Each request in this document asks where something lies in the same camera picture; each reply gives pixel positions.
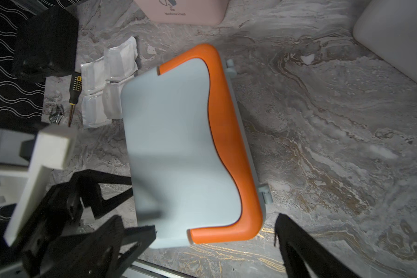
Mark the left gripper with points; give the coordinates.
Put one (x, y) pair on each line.
(60, 207)

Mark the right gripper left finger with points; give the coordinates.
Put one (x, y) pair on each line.
(93, 255)

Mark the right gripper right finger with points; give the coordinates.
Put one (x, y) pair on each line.
(301, 252)

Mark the blue orange first aid box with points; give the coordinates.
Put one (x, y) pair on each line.
(193, 174)

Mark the white gauze packet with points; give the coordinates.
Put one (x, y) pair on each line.
(120, 61)
(111, 98)
(93, 115)
(93, 76)

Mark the white pink first aid box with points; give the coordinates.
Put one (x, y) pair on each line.
(389, 29)

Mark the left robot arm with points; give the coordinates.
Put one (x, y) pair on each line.
(39, 235)

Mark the black yellow screwdriver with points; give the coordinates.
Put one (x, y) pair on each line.
(75, 90)

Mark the black plastic tool case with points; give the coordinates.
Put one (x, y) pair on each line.
(46, 46)

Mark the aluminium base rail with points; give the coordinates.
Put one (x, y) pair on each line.
(144, 269)

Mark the orange handled adjustable wrench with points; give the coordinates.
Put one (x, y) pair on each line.
(56, 115)

